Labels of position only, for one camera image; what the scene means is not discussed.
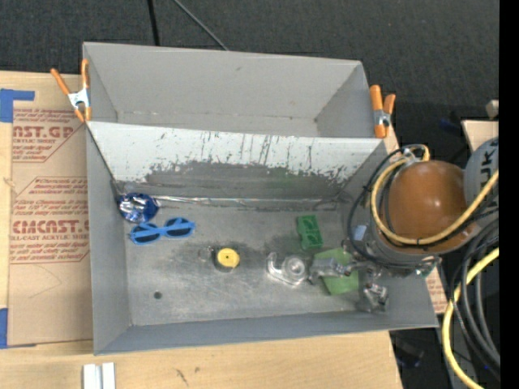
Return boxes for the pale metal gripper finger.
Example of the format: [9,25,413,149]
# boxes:
[356,276,390,314]
[308,257,355,285]

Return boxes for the light green flat block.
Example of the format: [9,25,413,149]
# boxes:
[314,247,360,296]

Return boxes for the small green box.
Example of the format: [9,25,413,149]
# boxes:
[296,215,324,250]

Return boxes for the yellow round disc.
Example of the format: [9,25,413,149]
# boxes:
[212,246,242,274]

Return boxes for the grey metal bin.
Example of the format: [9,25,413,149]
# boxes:
[82,41,441,356]

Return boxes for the blue sunglasses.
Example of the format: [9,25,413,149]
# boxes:
[129,216,196,246]

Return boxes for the blue shiny foil packet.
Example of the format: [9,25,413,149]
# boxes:
[117,192,160,223]

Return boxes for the brown cardboard board red print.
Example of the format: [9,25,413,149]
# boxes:
[0,70,449,348]

